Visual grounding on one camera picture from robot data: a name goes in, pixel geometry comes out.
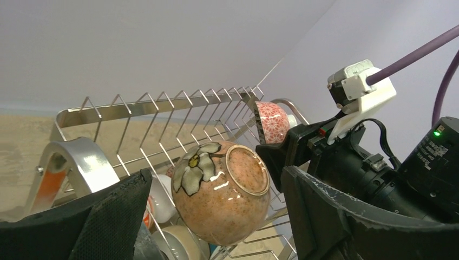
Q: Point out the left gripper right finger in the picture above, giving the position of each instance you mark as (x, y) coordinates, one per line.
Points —
(324, 219)

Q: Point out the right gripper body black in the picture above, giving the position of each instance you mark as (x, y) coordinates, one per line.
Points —
(351, 169)

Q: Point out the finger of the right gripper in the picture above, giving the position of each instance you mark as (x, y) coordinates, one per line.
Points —
(293, 151)

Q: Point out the white bowl red patterned outside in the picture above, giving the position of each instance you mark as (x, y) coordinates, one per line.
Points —
(160, 198)

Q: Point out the beige bowl brown rim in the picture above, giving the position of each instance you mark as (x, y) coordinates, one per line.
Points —
(221, 190)

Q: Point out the orange white floral bowl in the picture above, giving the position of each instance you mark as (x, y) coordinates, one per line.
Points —
(148, 214)

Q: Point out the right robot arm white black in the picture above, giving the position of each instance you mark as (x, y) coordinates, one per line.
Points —
(423, 186)

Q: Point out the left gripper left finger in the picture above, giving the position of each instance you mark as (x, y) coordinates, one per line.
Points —
(101, 225)

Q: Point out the stainless steel dish rack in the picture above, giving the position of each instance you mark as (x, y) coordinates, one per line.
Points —
(92, 147)

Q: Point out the black white speckled pink bowl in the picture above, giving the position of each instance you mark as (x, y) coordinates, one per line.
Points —
(272, 122)

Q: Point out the white bowl brown outside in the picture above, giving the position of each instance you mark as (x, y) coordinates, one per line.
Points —
(176, 242)

